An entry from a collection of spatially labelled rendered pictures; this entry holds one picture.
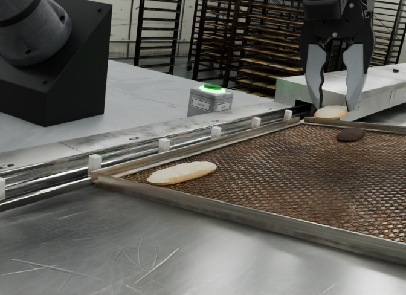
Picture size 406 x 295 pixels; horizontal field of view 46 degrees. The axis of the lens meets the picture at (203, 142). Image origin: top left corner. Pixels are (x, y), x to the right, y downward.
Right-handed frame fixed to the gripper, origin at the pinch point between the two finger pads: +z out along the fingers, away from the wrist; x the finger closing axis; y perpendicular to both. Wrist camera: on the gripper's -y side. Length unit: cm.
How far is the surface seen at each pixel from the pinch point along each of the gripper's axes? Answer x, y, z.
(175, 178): 10.4, -25.0, 6.1
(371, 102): 5, 65, 7
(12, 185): 30.1, -29.4, 8.3
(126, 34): 397, 483, -27
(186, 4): 369, 603, -73
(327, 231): -7.6, -33.0, 5.9
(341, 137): 0.0, 6.3, 6.0
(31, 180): 29.8, -26.8, 8.3
